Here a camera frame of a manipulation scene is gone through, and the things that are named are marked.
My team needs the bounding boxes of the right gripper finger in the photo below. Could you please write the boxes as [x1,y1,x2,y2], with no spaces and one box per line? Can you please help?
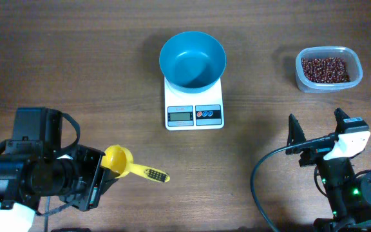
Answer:
[334,108,350,133]
[285,114,306,155]

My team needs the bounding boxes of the yellow measuring scoop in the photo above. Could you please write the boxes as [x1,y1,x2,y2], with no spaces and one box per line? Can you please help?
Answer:
[100,145,170,183]

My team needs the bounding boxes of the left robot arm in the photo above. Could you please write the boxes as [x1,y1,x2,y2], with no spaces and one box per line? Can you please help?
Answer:
[0,108,117,231]

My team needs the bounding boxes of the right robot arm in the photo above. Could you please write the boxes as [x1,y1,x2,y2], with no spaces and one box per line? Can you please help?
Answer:
[286,108,371,231]

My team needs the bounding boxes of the white digital kitchen scale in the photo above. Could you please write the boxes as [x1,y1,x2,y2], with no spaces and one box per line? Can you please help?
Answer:
[164,79,225,131]

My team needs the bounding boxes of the blue plastic bowl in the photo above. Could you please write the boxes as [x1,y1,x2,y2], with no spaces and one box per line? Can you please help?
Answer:
[159,31,227,93]

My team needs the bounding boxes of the red beans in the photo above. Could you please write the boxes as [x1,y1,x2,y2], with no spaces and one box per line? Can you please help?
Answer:
[301,57,350,84]

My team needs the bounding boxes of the clear plastic container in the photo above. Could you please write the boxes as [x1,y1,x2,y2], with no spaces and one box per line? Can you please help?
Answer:
[296,46,363,93]

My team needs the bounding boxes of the right black cable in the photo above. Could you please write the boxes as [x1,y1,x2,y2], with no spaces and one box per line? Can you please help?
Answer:
[250,134,339,232]

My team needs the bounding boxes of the black cable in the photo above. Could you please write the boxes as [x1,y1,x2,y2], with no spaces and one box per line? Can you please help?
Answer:
[250,134,339,232]
[35,111,81,232]

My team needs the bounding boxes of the left black cable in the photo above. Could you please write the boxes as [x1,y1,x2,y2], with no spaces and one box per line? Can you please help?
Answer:
[35,111,81,232]

